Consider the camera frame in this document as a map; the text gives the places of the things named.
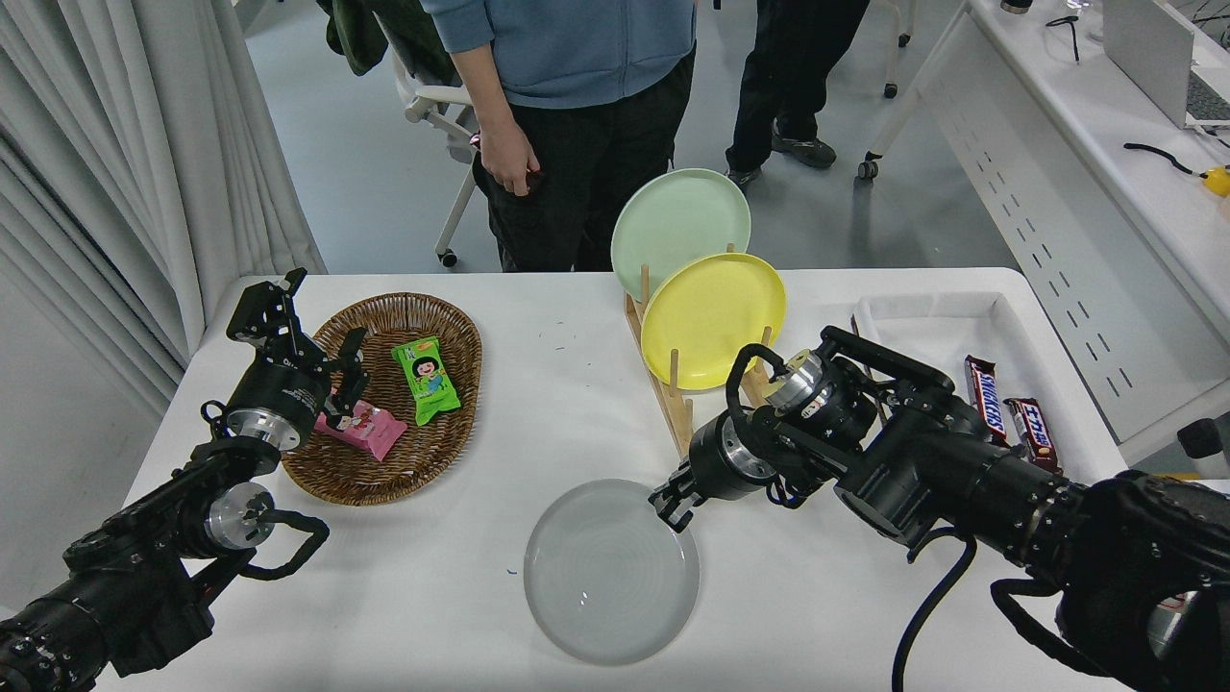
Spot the brown Chinese-print Snickers bar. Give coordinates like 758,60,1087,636
1002,398,1063,474

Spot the dark jacket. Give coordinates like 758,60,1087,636
317,0,462,87

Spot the white perforated side table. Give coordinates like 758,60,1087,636
858,0,1230,472

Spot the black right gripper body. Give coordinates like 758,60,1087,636
683,414,748,504

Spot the white tray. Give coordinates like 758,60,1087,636
850,291,1106,455

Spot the brown wicker basket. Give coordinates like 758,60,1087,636
281,292,484,507

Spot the grey plate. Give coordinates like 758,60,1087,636
523,478,701,667

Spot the green snack bar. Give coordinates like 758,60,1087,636
391,335,462,428

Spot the white office chair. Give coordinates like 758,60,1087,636
389,38,501,268

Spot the person's hand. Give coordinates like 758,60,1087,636
477,122,542,198

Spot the yellow plate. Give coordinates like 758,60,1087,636
640,252,788,392

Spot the silver laptop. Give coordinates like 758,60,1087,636
1102,0,1230,131

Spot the pink snack bar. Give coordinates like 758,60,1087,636
314,399,409,462

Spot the wooden plate rack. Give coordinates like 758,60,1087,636
623,243,777,460

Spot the white chair base with caster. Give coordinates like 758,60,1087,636
882,0,919,100

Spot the pale green plate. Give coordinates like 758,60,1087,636
610,168,752,303

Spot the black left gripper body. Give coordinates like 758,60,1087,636
229,354,334,439

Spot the white curtain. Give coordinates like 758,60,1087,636
0,0,328,419

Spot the black cable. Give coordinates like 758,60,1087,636
1124,142,1204,179

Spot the thin black looped cord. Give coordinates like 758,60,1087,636
1045,13,1082,62

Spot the person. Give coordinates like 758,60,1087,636
726,0,871,188
421,0,700,273

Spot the black cylinder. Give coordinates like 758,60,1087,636
1177,419,1230,479

